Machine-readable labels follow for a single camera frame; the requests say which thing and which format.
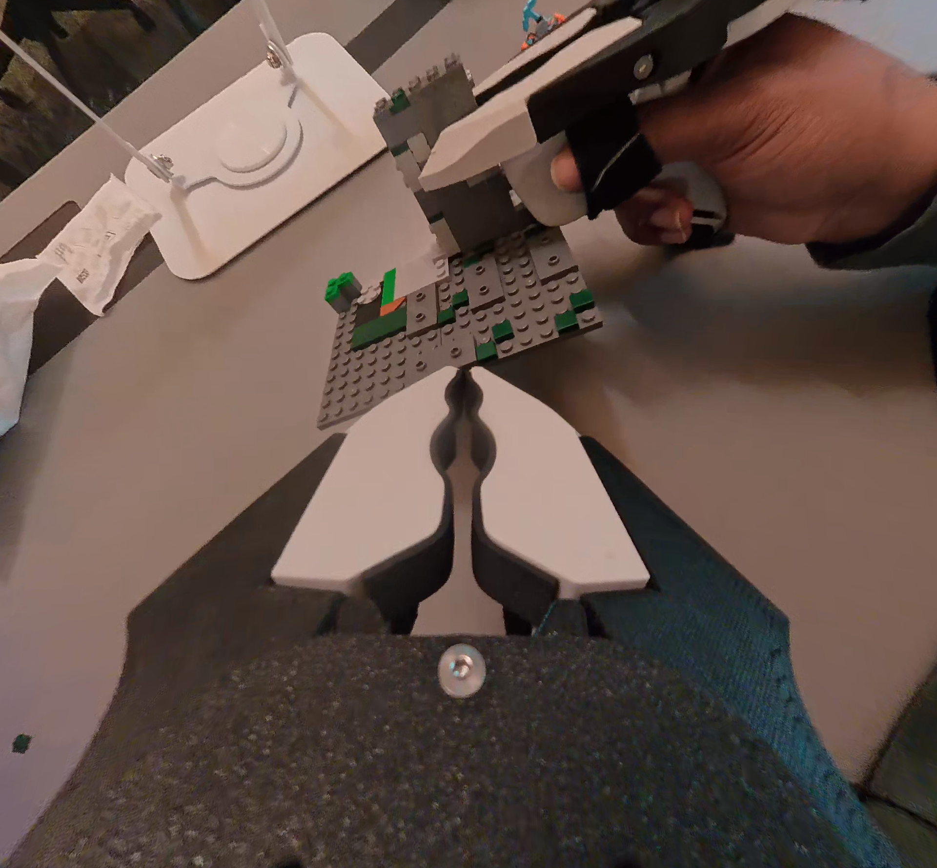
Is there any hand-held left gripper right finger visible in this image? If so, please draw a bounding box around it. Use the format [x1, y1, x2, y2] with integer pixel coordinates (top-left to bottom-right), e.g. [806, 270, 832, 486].
[461, 366, 651, 636]

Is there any person's right hand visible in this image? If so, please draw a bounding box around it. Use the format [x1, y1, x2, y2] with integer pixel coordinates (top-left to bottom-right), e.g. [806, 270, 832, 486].
[550, 13, 937, 248]

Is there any small orange blue brick figure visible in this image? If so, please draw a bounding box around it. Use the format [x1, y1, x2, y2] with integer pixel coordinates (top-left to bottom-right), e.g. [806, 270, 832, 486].
[518, 0, 568, 52]

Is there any white printed paper bag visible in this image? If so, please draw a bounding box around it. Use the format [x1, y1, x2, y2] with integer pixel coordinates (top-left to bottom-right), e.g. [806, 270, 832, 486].
[0, 172, 163, 437]

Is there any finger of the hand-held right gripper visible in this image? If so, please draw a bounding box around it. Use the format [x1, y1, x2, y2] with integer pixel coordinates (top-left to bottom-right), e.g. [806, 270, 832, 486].
[419, 95, 570, 192]
[472, 7, 601, 109]

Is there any white book stand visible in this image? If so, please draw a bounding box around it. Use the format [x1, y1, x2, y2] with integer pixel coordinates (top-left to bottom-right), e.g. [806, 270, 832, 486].
[0, 0, 389, 282]

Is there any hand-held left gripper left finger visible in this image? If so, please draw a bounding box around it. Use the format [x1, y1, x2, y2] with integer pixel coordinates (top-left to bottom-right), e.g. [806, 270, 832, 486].
[271, 366, 462, 636]

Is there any grey toy brick model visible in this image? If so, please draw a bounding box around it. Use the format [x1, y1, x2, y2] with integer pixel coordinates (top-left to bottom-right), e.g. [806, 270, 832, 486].
[316, 51, 605, 431]

